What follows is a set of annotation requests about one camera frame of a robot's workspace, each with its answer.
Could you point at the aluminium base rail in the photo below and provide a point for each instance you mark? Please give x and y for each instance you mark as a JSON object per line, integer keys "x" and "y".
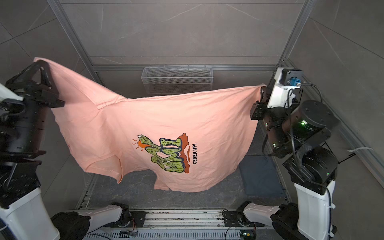
{"x": 184, "y": 225}

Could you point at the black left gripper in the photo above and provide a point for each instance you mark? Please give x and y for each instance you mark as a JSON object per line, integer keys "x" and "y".
{"x": 35, "y": 93}

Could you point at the folded blue-grey t-shirt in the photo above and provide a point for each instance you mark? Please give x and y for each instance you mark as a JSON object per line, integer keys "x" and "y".
{"x": 260, "y": 177}

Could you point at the pink graphic t-shirt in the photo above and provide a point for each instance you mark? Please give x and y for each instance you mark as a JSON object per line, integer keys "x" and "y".
{"x": 190, "y": 141}

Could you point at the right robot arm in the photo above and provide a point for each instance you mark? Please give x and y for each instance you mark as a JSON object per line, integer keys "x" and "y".
{"x": 296, "y": 132}

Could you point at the black wire hook rack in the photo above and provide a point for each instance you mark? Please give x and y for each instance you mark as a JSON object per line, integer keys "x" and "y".
{"x": 340, "y": 150}

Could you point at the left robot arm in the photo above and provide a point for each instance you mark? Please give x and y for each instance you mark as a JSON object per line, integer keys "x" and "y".
{"x": 25, "y": 101}

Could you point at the white cable tie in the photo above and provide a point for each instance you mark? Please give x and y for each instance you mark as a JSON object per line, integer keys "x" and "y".
{"x": 360, "y": 149}

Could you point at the aluminium frame profile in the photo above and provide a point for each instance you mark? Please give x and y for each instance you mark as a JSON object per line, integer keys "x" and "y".
{"x": 369, "y": 159}

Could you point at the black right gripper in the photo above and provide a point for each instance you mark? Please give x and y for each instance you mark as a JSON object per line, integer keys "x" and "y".
{"x": 257, "y": 111}

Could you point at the white wire mesh basket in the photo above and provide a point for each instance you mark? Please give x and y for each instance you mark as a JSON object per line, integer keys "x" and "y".
{"x": 177, "y": 80}

